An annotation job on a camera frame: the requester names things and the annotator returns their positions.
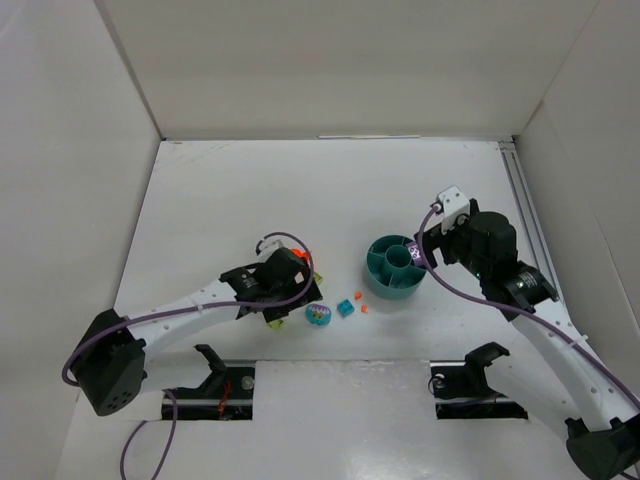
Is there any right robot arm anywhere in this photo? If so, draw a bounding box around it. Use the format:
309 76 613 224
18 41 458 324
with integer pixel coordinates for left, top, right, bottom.
417 196 639 429

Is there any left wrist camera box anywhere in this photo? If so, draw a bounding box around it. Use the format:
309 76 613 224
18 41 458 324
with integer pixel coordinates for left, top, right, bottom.
256 238 285 261

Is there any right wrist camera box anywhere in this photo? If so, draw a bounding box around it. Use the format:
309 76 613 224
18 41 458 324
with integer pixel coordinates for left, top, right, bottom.
435 185 471 235

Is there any orange funnel lego piece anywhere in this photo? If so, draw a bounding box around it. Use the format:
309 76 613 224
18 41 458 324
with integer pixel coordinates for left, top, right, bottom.
291 248 312 265

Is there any teal frog lotus lego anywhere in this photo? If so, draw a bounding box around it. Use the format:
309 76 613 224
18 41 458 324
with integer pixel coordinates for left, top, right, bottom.
305 304 332 327

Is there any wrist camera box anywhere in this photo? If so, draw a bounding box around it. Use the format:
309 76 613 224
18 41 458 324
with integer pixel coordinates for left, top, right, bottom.
435 185 471 235
256 238 285 261

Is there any aluminium rail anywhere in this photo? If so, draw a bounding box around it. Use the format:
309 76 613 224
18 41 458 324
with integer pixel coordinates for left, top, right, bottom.
498 140 557 287

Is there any teal square lego brick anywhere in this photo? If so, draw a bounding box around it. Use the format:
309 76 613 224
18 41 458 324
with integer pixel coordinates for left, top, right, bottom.
337 299 355 318

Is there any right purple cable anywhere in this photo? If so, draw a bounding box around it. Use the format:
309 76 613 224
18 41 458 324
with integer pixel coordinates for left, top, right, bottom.
418 207 640 480

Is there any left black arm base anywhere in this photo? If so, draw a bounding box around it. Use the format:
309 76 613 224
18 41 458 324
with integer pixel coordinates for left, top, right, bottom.
62 309 146 416

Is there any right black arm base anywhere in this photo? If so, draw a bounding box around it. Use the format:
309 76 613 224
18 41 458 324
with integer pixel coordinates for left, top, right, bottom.
565 415 639 480

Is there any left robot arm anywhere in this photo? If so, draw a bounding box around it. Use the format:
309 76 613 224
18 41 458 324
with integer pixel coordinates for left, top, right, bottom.
127 247 322 356

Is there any teal round divided container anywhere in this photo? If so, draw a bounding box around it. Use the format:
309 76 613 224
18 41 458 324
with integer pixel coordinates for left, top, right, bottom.
364 235 427 301

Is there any purple curved lego brick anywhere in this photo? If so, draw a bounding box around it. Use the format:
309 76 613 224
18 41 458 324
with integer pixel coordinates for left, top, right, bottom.
406 241 425 267

